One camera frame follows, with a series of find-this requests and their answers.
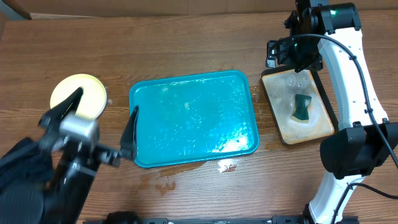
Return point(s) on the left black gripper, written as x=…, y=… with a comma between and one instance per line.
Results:
x=127, y=140

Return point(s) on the black tray with soapy water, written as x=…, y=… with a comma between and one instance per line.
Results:
x=280, y=86

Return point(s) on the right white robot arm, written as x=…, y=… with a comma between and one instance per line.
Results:
x=365, y=137

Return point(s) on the dark crumpled cloth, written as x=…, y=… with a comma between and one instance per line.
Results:
x=25, y=162

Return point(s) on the teal plastic serving tray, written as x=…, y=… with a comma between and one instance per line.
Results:
x=193, y=118

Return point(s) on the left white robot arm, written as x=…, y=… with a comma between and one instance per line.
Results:
x=48, y=181

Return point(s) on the cardboard panel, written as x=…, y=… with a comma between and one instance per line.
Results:
x=120, y=8

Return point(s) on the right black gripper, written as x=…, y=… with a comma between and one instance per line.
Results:
x=284, y=48

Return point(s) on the yellow plate with crumbs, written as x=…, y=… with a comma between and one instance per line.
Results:
x=93, y=100

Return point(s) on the green and yellow sponge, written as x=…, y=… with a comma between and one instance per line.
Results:
x=302, y=103

